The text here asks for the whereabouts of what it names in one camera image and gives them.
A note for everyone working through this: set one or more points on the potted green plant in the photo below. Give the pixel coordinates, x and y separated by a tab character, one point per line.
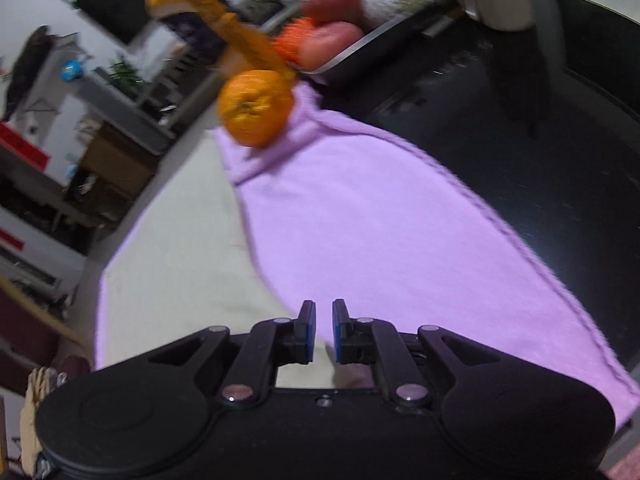
125	74

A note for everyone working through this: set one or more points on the white foam-netted fruit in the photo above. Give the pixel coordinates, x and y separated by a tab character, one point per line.
397	0

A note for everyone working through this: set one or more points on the maroon chair with wooden frame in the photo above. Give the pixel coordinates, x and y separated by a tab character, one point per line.
25	330

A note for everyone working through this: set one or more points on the wooden cabinet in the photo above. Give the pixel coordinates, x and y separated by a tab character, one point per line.
115	165

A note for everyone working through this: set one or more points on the purple blanket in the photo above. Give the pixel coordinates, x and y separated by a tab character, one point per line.
400	220

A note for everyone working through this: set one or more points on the orange juice bottle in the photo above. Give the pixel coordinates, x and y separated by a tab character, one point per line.
240	35

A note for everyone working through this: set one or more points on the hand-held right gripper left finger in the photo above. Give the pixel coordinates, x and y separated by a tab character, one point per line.
309	332

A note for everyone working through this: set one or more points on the large orange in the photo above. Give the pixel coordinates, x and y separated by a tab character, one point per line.
255	107

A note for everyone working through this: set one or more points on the blue ball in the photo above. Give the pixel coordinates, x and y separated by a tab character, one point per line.
71	70

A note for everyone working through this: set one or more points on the metal fruit tray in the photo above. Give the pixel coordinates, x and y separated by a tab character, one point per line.
380	45

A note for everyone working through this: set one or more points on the orange foam net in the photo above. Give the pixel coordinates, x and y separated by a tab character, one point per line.
295	40

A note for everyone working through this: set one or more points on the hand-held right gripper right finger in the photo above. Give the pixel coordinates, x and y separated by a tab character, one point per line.
339	332

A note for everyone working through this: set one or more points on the beige sweater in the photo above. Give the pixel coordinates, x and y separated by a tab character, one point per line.
190	260

